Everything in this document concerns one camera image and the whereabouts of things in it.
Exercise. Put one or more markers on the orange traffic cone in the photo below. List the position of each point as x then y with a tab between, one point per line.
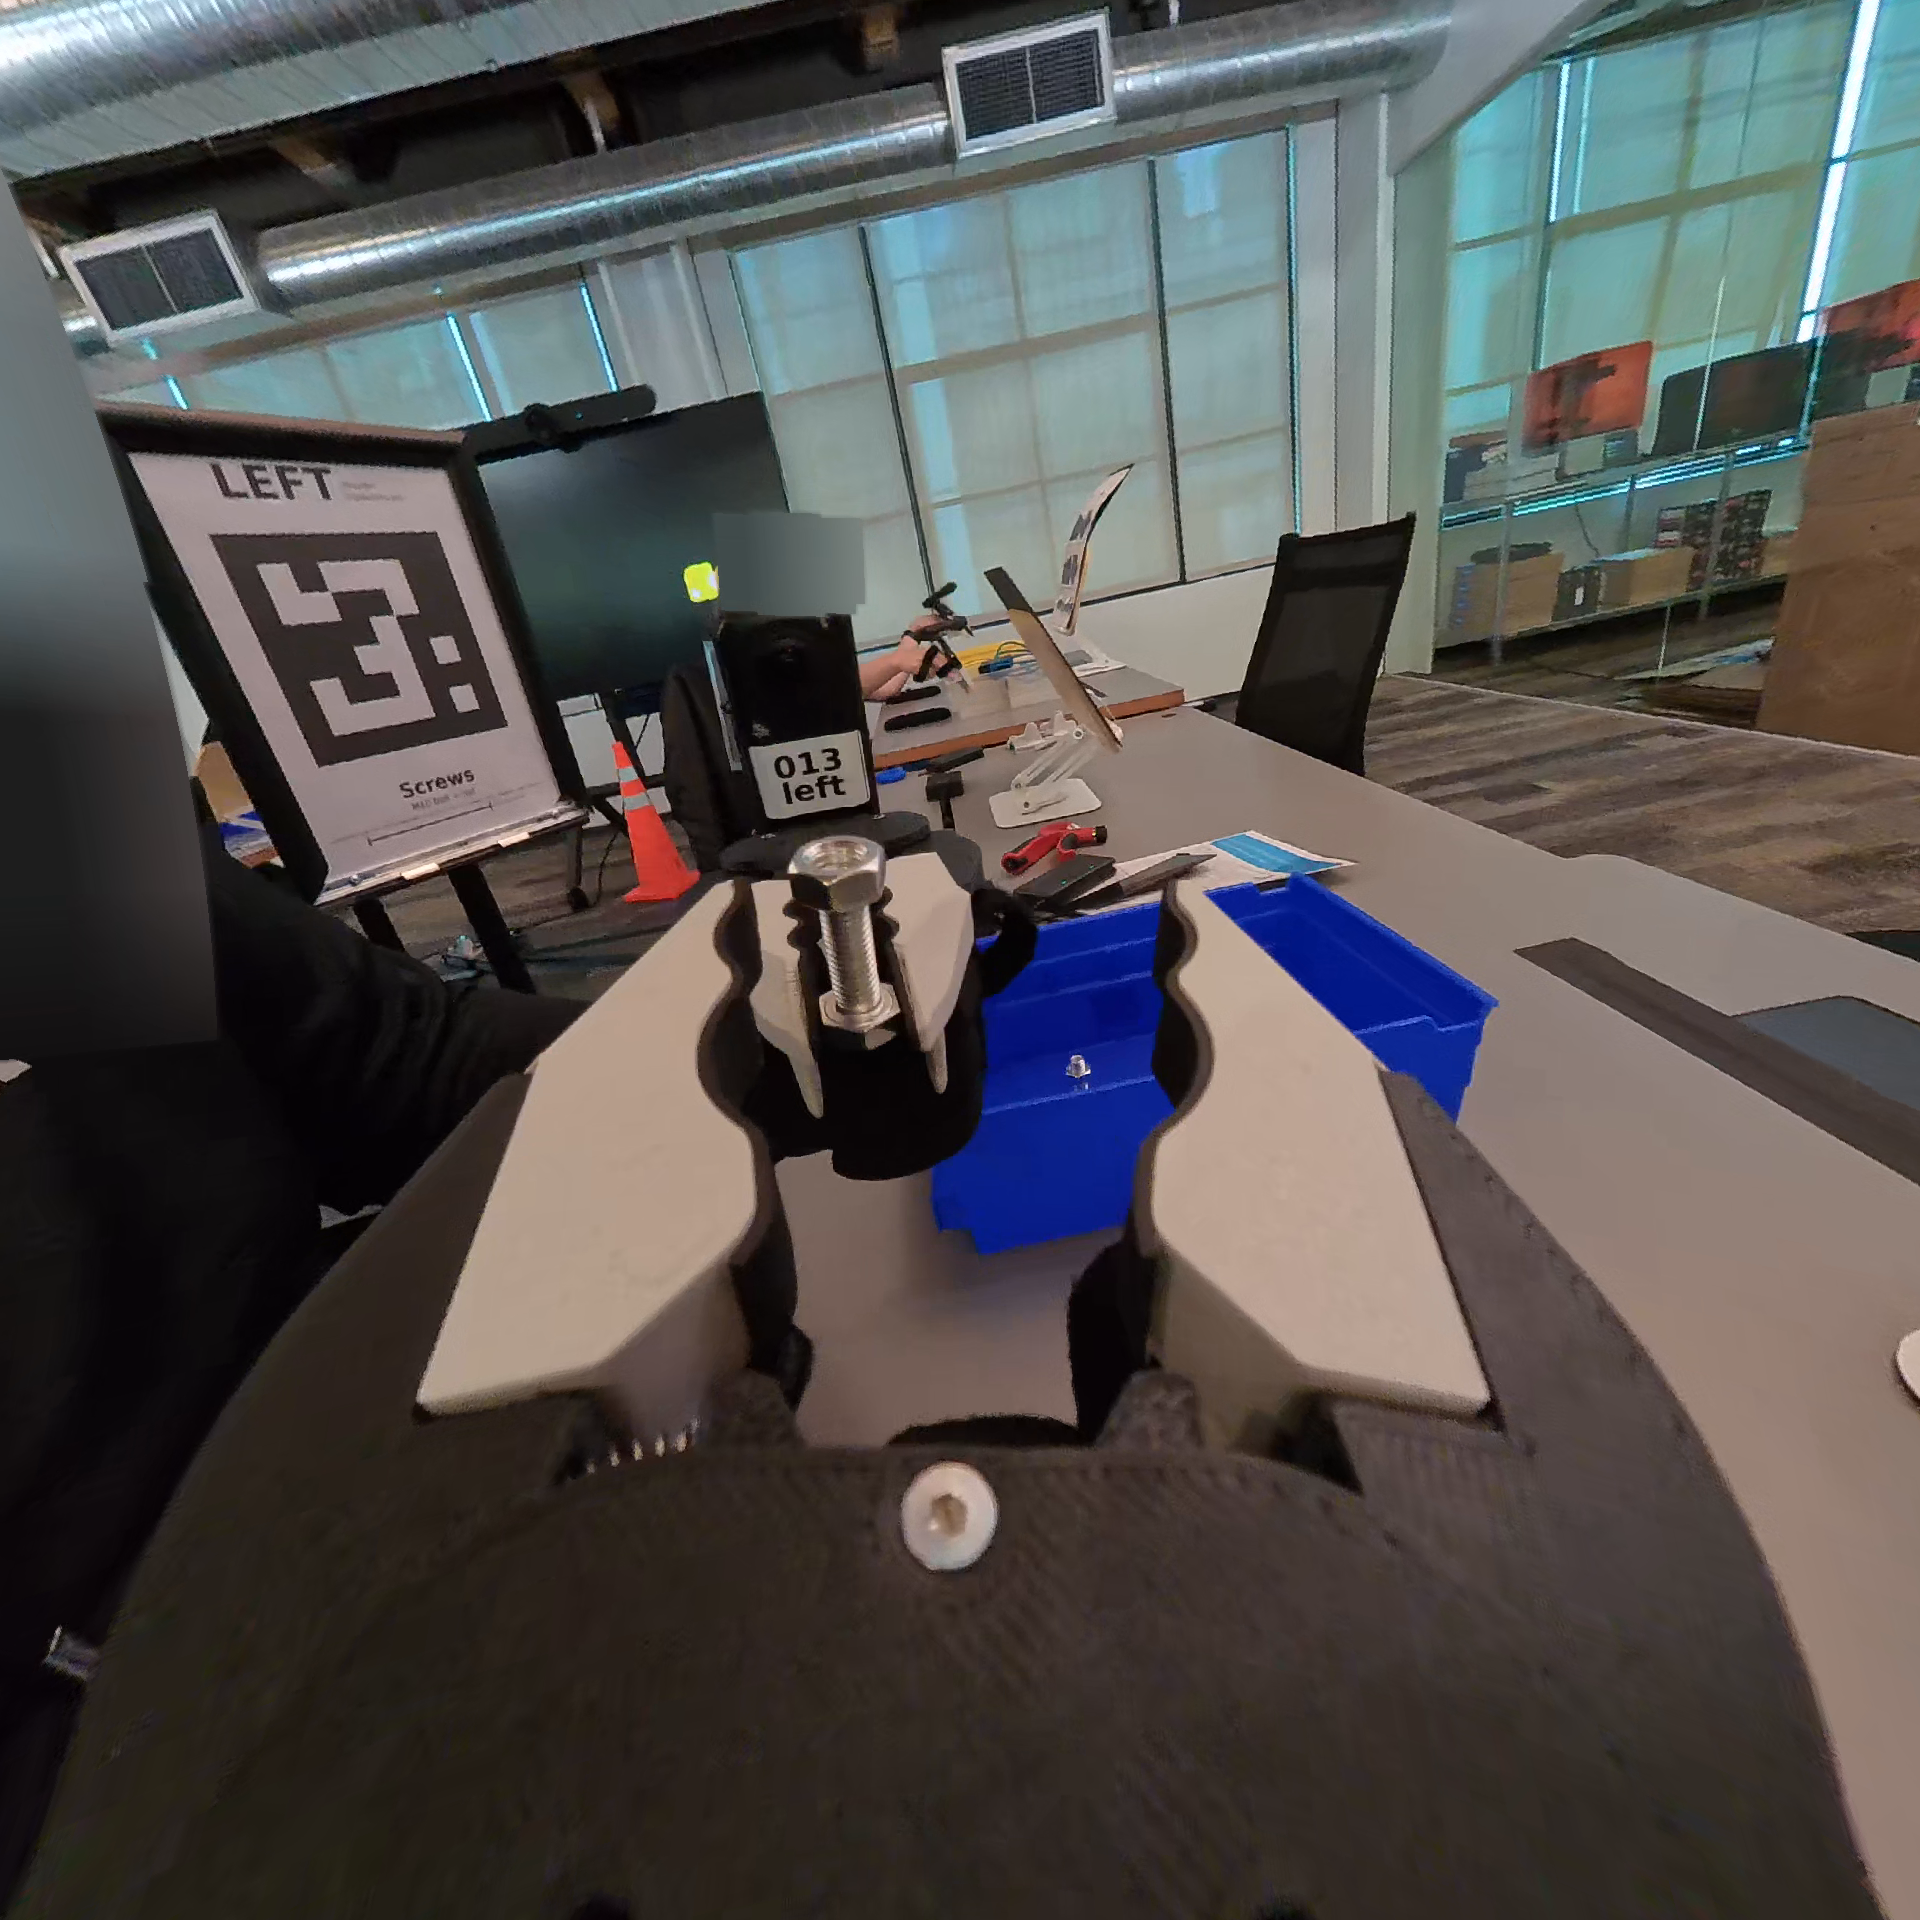
657	849

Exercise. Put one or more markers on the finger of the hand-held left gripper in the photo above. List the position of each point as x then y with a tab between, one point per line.
939	945
789	990

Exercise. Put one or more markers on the black easel stand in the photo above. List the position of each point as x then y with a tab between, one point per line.
488	930

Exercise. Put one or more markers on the brown edged desk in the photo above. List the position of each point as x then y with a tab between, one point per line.
1140	698

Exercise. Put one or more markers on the large cardboard box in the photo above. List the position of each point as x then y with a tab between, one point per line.
1846	600

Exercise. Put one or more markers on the curved printed card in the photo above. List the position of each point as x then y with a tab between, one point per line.
1095	533

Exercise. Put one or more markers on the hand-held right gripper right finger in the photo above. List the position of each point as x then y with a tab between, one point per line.
1291	1201

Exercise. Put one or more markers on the white and blue leaflet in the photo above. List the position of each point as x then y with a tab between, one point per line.
1285	856

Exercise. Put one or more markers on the large black display screen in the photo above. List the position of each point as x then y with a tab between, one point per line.
600	571

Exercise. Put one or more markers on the silver round air duct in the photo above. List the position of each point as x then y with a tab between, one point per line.
600	202
600	38

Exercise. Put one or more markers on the black flat case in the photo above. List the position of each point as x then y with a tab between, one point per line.
1069	885

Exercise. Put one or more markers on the person's left forearm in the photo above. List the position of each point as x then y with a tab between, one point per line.
422	1037

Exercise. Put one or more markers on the air vent grille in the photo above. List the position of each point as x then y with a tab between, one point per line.
157	278
1032	83

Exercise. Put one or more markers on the black office chair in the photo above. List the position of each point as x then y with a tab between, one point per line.
1328	644

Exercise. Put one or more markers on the blue storage bin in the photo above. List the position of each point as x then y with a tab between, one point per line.
1051	1171

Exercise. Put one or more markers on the dark table slot cover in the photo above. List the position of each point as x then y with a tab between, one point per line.
1726	1052

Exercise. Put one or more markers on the black t-shaped tool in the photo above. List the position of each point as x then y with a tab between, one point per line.
950	789

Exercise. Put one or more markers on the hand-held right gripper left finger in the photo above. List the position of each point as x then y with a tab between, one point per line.
600	1201

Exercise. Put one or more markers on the black video bar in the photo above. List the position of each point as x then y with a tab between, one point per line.
585	417

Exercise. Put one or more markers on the white board stand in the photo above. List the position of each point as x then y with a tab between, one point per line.
1909	1366
1038	804

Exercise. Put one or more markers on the storage shelf with boxes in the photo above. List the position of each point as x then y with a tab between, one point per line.
1620	571

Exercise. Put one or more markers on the person's left hand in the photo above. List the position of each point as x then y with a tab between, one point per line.
886	1126

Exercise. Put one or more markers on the framed marker sign board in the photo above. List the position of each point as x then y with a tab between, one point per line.
497	751

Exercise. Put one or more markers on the tilted wooden board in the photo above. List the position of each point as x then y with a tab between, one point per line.
1059	668

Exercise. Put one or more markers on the silver hex nut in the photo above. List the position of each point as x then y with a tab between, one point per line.
857	1025

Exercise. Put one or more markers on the black flat card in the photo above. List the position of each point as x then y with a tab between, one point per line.
1165	874

